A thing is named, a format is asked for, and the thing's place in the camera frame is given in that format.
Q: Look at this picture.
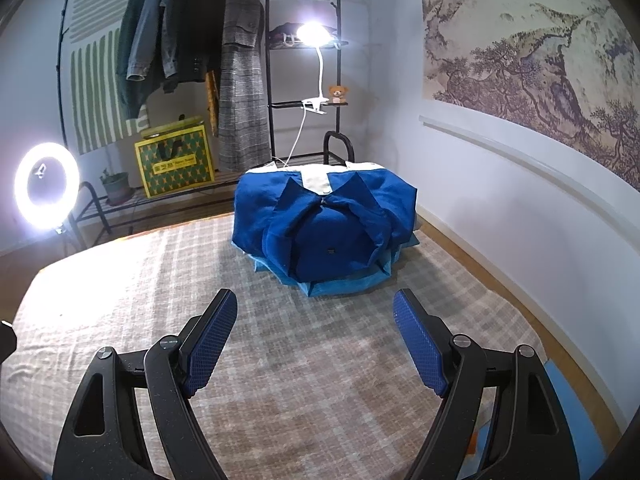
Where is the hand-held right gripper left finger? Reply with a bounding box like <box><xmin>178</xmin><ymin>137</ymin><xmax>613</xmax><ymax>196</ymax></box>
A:
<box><xmin>59</xmin><ymin>288</ymin><xmax>239</xmax><ymax>480</ymax></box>

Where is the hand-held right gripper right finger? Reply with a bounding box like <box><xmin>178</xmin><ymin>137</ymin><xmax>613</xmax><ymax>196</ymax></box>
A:
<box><xmin>393</xmin><ymin>288</ymin><xmax>583</xmax><ymax>480</ymax></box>

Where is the beige and blue work jacket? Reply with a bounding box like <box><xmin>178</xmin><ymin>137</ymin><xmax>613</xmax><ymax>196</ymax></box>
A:
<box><xmin>231</xmin><ymin>161</ymin><xmax>421</xmax><ymax>283</ymax></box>

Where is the black metal clothes rack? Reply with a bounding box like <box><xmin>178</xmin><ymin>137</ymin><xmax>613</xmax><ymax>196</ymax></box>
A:
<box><xmin>52</xmin><ymin>0</ymin><xmax>368</xmax><ymax>241</ymax></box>

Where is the plaid bed blanket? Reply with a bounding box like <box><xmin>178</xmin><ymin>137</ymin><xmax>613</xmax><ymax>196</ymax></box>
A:
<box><xmin>10</xmin><ymin>220</ymin><xmax>546</xmax><ymax>471</ymax></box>

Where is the small potted plant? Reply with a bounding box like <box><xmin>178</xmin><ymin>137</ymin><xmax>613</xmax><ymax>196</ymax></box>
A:
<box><xmin>99</xmin><ymin>169</ymin><xmax>131</xmax><ymax>207</ymax></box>

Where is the yellow green patterned box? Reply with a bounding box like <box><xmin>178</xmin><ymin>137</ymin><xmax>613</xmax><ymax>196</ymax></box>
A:
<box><xmin>134</xmin><ymin>124</ymin><xmax>216</xmax><ymax>198</ymax></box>

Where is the yellow green flat tray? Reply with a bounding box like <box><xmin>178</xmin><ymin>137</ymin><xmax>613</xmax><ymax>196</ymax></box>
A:
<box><xmin>139</xmin><ymin>116</ymin><xmax>206</xmax><ymax>139</ymax></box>

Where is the grey plaid hanging coat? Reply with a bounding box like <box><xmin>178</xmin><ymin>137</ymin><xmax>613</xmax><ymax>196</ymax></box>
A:
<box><xmin>217</xmin><ymin>0</ymin><xmax>273</xmax><ymax>171</ymax></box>

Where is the yellow hanging cloth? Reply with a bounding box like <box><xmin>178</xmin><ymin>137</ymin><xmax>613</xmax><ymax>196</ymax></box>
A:
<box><xmin>205</xmin><ymin>70</ymin><xmax>220</xmax><ymax>136</ymax></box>

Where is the dark green hanging jacket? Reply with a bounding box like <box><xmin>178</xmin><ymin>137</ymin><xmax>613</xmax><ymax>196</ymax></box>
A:
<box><xmin>116</xmin><ymin>0</ymin><xmax>158</xmax><ymax>121</ymax></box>

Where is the dark bag on shelf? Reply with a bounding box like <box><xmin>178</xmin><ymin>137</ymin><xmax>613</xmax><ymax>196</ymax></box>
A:
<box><xmin>266</xmin><ymin>22</ymin><xmax>301</xmax><ymax>46</ymax></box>

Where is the black hanging jacket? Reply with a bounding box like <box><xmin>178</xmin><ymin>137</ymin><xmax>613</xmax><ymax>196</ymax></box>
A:
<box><xmin>160</xmin><ymin>0</ymin><xmax>228</xmax><ymax>93</ymax></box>

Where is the white clip lamp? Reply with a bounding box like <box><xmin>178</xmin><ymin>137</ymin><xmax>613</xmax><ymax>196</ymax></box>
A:
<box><xmin>272</xmin><ymin>22</ymin><xmax>341</xmax><ymax>168</ymax></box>

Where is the black metal bed rail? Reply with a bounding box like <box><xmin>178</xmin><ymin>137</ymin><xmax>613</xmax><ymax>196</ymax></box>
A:
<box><xmin>322</xmin><ymin>131</ymin><xmax>357</xmax><ymax>166</ymax></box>

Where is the white ring light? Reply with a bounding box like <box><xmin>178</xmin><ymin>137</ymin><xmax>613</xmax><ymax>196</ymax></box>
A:
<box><xmin>13</xmin><ymin>142</ymin><xmax>81</xmax><ymax>233</ymax></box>

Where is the green striped wall hanging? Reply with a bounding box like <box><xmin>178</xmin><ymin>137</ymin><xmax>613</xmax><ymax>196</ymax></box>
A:
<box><xmin>67</xmin><ymin>0</ymin><xmax>151</xmax><ymax>153</ymax></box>

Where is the landscape wall mural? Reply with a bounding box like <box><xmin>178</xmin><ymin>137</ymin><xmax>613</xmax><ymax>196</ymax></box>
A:
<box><xmin>417</xmin><ymin>0</ymin><xmax>640</xmax><ymax>196</ymax></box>

